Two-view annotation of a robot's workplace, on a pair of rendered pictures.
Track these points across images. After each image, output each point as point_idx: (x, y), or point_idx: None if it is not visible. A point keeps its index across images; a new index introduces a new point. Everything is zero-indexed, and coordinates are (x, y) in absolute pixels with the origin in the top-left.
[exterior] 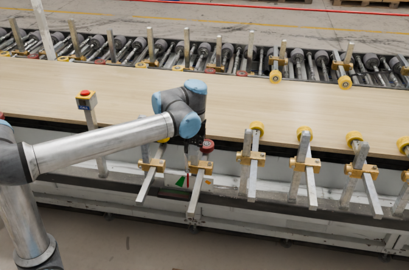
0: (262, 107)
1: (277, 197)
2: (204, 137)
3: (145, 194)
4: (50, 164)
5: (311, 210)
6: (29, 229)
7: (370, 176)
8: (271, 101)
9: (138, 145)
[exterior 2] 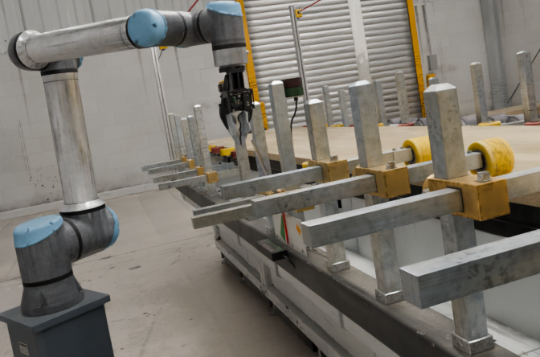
0: (522, 149)
1: (372, 289)
2: (254, 108)
3: (211, 211)
4: (31, 47)
5: (401, 331)
6: (63, 160)
7: (445, 192)
8: None
9: (96, 46)
